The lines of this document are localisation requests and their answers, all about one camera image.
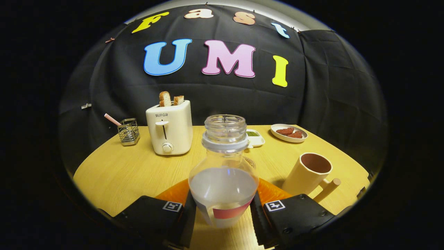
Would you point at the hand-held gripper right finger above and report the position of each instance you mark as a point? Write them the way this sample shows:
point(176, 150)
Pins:
point(258, 222)

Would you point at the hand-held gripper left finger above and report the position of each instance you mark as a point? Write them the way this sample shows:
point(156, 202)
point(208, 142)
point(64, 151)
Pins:
point(189, 222)

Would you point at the clear juice bottle red label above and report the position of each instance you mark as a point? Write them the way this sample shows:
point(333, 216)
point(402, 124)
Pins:
point(223, 187)

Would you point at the round printed coaster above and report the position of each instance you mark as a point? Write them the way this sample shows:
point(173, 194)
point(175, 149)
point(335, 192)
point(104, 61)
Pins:
point(249, 161)

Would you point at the cream cup brown inside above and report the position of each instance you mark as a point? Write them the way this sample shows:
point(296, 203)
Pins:
point(301, 178)

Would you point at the wooden table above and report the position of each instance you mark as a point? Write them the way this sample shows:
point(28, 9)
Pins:
point(138, 173)

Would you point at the white divided dish with beans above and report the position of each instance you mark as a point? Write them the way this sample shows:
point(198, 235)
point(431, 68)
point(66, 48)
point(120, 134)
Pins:
point(256, 140)

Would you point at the white oval plate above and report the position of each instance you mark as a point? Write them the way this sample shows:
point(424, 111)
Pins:
point(282, 137)

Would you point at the cream toaster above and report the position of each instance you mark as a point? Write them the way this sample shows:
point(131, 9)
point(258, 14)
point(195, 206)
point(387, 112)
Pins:
point(173, 132)

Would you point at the red-brown meat piece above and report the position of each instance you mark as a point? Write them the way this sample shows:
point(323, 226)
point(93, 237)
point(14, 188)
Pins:
point(284, 131)
point(295, 135)

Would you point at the toasted bread slice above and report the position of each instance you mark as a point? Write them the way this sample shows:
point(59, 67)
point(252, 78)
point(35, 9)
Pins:
point(165, 99)
point(178, 100)

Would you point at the pink checked straw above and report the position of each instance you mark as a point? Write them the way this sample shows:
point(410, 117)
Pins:
point(112, 119)

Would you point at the silver clip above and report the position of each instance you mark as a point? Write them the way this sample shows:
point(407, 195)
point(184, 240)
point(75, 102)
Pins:
point(86, 106)

